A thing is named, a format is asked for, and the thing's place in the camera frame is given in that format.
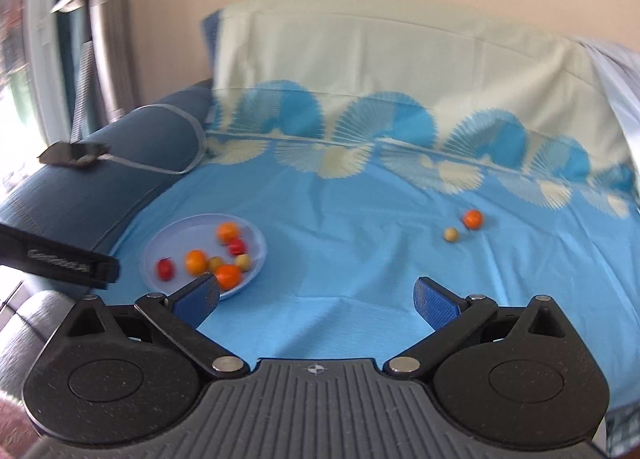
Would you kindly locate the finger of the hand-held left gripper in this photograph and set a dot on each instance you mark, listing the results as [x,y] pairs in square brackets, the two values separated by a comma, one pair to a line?
[60,256]

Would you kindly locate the orange cherry tomato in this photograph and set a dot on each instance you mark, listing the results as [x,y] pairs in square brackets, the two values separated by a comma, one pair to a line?
[472,219]
[196,261]
[228,231]

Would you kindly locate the blue patterned bed sheet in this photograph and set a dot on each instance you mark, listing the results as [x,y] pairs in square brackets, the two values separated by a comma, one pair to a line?
[350,249]

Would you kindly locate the pale window frame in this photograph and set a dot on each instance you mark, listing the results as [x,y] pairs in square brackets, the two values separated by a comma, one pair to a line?
[47,49]

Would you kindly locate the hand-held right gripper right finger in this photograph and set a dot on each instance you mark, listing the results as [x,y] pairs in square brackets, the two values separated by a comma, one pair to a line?
[435,306]

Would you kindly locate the grey curtain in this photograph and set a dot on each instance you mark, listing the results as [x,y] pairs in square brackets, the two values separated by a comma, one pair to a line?
[117,14]

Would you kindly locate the light blue plate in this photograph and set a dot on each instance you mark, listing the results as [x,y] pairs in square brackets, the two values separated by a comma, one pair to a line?
[200,231]

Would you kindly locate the orange mandarin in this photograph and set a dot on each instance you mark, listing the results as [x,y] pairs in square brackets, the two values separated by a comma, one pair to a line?
[228,276]

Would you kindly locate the yellow cherry tomato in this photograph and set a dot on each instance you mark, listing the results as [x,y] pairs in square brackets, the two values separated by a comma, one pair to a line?
[215,263]
[243,261]
[451,234]

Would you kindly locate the black power adapter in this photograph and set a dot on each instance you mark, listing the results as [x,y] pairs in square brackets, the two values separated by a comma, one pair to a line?
[70,154]

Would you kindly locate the grey cushion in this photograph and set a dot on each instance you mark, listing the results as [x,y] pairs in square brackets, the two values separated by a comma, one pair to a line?
[30,334]

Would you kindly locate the metal stand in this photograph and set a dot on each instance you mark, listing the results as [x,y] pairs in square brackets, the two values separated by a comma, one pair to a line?
[102,49]

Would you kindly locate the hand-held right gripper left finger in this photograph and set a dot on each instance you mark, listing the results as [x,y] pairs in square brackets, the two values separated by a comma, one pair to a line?
[197,301]

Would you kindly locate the red cherry tomato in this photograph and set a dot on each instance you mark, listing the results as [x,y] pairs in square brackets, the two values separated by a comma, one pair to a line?
[165,267]
[236,245]

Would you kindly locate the light blue cloth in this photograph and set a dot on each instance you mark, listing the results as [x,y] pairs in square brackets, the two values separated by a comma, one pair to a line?
[620,99]

